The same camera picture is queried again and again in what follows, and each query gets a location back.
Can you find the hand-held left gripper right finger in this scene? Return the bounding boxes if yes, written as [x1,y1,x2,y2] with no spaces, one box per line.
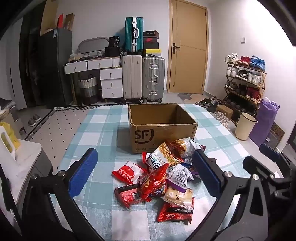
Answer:
[193,150,275,241]

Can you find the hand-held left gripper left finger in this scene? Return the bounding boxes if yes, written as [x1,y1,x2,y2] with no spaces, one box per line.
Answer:
[22,148,104,241]

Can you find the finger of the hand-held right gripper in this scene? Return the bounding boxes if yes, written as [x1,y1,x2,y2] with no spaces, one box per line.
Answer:
[243,156,279,178]
[259,144,292,168]

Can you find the silver purple snack packet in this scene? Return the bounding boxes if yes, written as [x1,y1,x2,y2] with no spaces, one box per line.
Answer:
[165,163,195,193]

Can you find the beige cookie packet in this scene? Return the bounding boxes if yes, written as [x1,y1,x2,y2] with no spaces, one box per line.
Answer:
[161,186,195,208]

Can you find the large noodle chip bag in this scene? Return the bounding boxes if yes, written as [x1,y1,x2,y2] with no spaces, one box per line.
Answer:
[166,137,204,159]

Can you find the red white balloon packet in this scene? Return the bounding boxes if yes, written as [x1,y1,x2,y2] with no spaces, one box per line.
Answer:
[112,162,148,185]

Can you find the dark red wafer packet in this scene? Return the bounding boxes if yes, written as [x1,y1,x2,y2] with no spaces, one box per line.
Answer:
[114,184,142,210]

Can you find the white noodle snack packet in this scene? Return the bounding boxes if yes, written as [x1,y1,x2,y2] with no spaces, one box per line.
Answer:
[145,142,184,173]

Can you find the red black chocolate packet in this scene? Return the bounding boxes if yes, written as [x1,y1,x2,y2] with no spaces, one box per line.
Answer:
[157,201,193,224]

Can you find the dark patterned mat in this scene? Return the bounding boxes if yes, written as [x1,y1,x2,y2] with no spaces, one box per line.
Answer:
[266,123,285,149]

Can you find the purple gift bag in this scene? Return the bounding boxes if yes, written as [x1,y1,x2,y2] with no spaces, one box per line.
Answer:
[248,97,280,147]

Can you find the cream waste bin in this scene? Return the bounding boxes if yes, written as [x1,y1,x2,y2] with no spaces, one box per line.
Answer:
[235,112,258,141]

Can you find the teal plaid tablecloth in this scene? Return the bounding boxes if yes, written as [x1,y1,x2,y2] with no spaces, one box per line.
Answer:
[50,103,250,241]

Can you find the brown cardboard shoe box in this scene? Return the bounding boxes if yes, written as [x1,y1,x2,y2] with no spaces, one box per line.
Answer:
[216,105,234,118]

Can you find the grey white side cabinet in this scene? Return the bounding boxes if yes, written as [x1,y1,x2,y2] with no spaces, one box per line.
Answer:
[0,139,53,223]

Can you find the scattered pairs of shoes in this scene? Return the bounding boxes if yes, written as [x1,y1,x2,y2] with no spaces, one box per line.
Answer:
[195,96,232,128]

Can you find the shoe rack with shoes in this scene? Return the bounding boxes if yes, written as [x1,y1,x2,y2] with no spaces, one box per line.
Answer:
[224,53,266,109]

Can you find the yellow plastic bag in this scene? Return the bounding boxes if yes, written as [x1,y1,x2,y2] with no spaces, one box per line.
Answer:
[0,122,21,151]

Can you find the white plastic jug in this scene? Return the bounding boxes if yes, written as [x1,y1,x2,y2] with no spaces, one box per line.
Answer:
[0,132,16,163]

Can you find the wooden shoe rack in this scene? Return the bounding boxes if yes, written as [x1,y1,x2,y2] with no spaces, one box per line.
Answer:
[223,61,266,127]

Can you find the woven laundry basket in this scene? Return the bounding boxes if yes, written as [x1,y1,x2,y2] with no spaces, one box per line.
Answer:
[77,74,99,105]

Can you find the white drawer dresser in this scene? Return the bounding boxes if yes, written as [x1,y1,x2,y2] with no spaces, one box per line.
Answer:
[63,57,124,105]

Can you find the beige suitcase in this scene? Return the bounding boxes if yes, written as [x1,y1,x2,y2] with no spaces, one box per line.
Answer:
[122,54,142,103]

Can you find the dark grey refrigerator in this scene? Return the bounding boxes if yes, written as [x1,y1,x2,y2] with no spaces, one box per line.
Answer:
[38,28,73,108]

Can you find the silver suitcase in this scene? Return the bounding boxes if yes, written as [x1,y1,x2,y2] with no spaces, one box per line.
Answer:
[142,56,166,103]

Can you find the black glass cabinet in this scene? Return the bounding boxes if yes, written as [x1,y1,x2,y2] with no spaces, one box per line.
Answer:
[18,0,47,109]

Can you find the clear plastic bag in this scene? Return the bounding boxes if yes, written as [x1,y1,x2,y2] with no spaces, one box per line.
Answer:
[68,50,84,63]

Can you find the wooden door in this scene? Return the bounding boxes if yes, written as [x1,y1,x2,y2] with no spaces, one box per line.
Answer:
[168,0,210,94]

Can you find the black storage case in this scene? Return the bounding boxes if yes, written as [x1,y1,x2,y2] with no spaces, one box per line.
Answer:
[105,47,123,58]

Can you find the grey arched mirror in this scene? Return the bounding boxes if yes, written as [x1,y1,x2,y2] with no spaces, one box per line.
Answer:
[77,37,109,57]

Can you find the yellow black shoe box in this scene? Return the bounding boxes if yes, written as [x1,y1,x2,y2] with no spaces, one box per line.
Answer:
[143,49,162,57]

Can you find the black bag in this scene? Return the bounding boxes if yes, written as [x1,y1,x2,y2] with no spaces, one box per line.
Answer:
[108,36,121,48]

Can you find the teal suitcase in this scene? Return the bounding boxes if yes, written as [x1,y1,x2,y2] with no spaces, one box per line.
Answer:
[125,17,144,55]

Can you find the brown paper bag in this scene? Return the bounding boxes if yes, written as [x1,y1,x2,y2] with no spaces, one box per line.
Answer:
[65,13,75,32]

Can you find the flat cardboard sheet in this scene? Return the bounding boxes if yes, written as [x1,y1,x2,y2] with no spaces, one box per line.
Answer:
[40,0,58,36]

